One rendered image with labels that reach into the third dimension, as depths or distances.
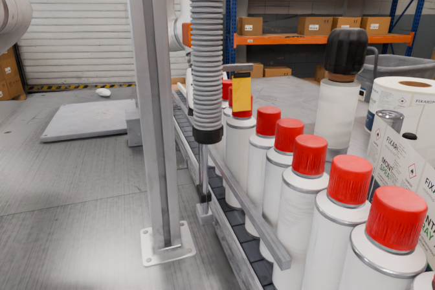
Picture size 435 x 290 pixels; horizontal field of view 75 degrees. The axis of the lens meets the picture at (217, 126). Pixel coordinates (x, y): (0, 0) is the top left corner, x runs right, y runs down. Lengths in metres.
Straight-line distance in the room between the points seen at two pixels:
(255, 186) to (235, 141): 0.08
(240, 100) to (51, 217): 0.45
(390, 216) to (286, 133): 0.15
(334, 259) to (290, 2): 4.99
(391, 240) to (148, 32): 0.33
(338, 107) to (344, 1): 4.93
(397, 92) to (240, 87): 0.53
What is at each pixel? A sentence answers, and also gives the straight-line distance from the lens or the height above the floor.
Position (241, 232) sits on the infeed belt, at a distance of 0.48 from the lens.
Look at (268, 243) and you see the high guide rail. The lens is 0.36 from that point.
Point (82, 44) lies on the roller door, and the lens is 5.04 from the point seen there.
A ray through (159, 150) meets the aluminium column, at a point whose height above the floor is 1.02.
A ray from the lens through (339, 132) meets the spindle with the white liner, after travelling 0.70.
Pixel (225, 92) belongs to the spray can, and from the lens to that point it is 0.54.
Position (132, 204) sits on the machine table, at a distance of 0.65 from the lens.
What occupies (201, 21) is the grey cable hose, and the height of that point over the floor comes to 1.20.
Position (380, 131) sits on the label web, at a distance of 0.47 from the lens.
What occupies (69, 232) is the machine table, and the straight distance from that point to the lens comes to 0.62.
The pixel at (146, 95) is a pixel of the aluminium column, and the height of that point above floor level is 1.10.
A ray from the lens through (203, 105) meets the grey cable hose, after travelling 0.29.
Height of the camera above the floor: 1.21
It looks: 22 degrees down
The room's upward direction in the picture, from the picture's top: straight up
